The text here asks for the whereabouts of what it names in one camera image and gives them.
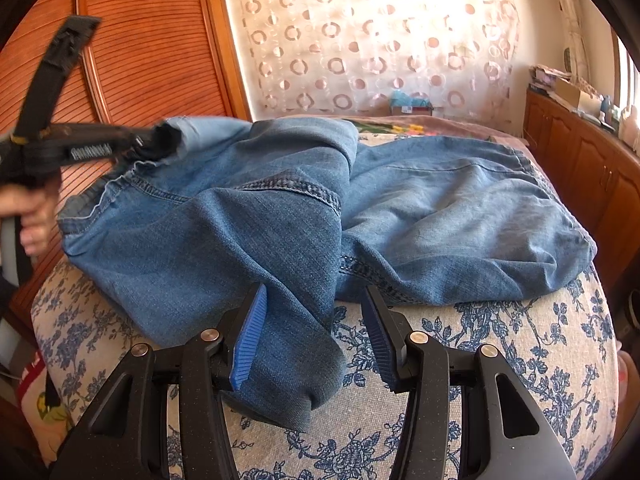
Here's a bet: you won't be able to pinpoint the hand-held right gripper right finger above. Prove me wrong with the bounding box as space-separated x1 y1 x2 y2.
361 286 578 480

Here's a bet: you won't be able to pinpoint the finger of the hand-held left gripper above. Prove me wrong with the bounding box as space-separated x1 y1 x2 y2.
37 122 180 166
7 16 102 143

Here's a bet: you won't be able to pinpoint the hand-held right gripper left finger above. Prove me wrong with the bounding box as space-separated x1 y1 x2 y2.
50 282 268 480

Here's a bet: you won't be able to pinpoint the blue denim pants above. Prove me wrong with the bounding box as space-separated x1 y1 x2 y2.
57 116 598 433

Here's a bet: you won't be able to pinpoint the person's left hand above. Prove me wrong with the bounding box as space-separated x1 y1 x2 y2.
0 180 58 256

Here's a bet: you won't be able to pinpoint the wooden louvred wardrobe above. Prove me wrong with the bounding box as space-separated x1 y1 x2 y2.
0 0 251 341

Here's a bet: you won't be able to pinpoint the colourful flower blanket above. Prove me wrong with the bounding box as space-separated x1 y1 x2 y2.
15 112 640 466

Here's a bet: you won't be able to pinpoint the cardboard box with blue cloth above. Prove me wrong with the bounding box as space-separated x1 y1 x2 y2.
387 89 436 117

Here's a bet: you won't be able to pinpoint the black round bin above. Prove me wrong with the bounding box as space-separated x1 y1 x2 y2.
620 290 640 322

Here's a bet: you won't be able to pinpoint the wooden cabinet row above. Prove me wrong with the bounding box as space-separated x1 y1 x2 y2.
522 87 640 241

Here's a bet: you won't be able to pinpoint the sheer circle-patterned curtain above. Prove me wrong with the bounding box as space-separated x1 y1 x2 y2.
222 0 521 116

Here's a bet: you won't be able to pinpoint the stack of papers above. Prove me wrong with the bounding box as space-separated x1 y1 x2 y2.
530 62 573 91

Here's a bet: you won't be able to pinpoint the open cardboard box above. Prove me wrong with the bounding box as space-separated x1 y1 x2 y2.
555 79 603 113

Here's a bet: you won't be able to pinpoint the white plastic bottle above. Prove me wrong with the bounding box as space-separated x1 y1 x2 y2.
619 107 638 141

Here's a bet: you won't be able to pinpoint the white lace window curtain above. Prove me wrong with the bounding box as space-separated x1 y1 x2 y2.
542 0 591 76

